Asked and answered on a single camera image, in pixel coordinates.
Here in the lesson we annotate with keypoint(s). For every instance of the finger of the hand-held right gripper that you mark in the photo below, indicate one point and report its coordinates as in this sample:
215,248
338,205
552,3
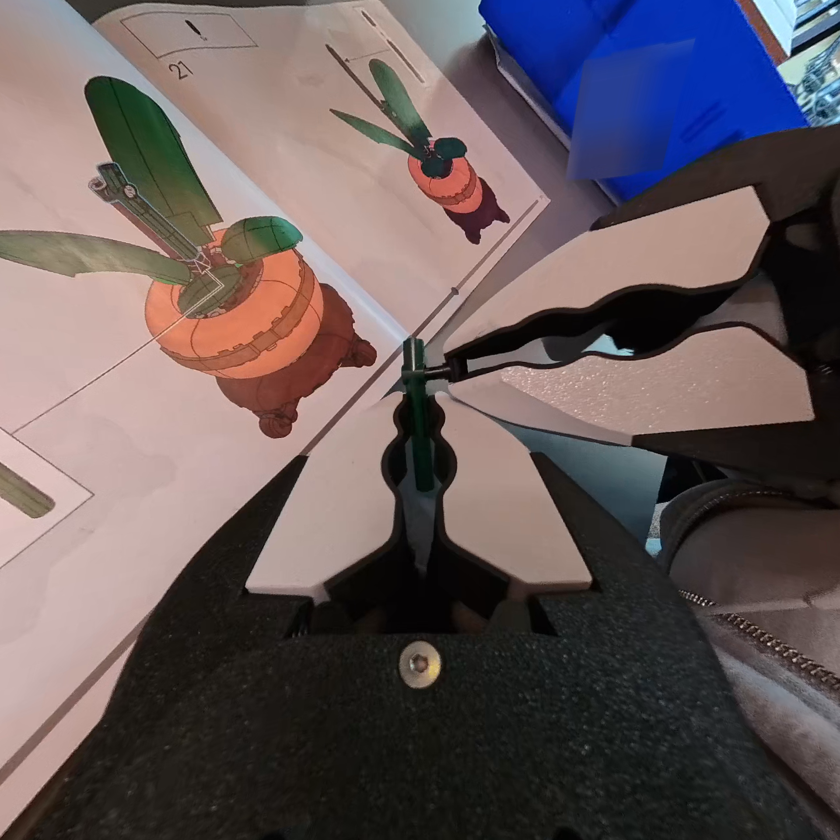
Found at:
623,256
689,387

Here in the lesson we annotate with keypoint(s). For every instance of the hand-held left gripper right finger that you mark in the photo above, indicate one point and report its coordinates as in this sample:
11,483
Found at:
512,512

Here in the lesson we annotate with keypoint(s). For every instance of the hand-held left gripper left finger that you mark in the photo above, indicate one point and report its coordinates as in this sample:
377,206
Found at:
328,512

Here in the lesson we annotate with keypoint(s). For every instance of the dark green toy stem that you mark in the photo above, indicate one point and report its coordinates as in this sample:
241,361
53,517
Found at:
420,446

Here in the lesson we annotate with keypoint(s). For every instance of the small black toy connector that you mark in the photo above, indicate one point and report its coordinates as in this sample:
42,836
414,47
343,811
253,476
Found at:
438,373

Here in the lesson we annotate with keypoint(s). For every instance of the grey desk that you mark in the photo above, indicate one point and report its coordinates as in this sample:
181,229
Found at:
459,39

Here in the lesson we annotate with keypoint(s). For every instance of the blue plastic bin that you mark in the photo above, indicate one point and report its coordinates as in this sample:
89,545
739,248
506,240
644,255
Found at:
525,33

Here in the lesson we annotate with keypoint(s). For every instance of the open building instruction booklet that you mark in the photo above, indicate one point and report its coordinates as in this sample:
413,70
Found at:
282,85

